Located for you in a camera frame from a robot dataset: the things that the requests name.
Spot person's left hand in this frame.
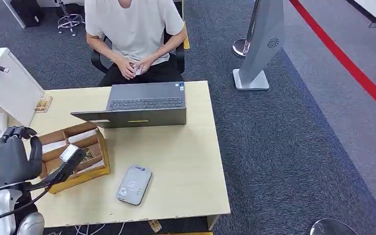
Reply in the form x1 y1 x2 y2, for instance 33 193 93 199
136 54 157 76

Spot black office chair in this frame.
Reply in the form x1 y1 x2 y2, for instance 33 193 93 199
90 27 186 76

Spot grey card reader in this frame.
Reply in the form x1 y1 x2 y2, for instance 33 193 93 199
116 164 153 206

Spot patterned brown card stack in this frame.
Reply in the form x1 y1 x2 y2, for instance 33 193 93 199
77 146 103 164

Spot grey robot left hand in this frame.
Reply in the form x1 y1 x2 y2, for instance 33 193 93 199
0 125 43 190

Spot chrome stanchion post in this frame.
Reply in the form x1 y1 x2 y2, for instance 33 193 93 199
232 0 260 59

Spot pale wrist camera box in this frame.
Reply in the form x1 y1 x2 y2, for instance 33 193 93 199
59 144 79 163

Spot white card stack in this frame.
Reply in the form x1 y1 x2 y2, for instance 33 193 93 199
68 129 97 144
42 140 68 153

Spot grey kiosk stand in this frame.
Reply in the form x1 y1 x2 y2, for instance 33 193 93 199
233 0 286 92

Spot black bag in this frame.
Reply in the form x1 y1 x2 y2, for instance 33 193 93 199
10 0 45 28

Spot yellow strip under desk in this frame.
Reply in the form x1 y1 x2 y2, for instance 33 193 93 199
162 231 214 235

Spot white cables under desk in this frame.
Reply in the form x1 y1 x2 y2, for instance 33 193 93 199
45 222 127 235

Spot round chrome base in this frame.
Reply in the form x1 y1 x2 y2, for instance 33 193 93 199
309 218 359 235

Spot white table leg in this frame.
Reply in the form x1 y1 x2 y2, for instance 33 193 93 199
1 0 27 29

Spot person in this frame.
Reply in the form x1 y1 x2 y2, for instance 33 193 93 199
84 0 188 88

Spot red floor tape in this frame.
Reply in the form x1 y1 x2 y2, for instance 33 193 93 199
288 0 376 121

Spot grey laptop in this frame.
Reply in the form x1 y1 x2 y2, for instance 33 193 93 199
70 81 188 129

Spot brown card under desk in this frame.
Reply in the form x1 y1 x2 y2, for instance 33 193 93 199
148 219 163 234

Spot pale card stack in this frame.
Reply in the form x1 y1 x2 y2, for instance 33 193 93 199
77 160 105 175

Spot wooden card box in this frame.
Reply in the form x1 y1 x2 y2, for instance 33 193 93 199
38 121 112 194

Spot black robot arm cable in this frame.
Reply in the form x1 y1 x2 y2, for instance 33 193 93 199
0 184 53 226

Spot white cabinet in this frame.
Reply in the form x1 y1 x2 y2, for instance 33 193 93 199
0 47 45 127

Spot person's right hand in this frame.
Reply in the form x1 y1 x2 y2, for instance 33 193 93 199
114 55 138 81

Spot chrome stool base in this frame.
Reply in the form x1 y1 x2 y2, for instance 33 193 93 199
56 0 86 37

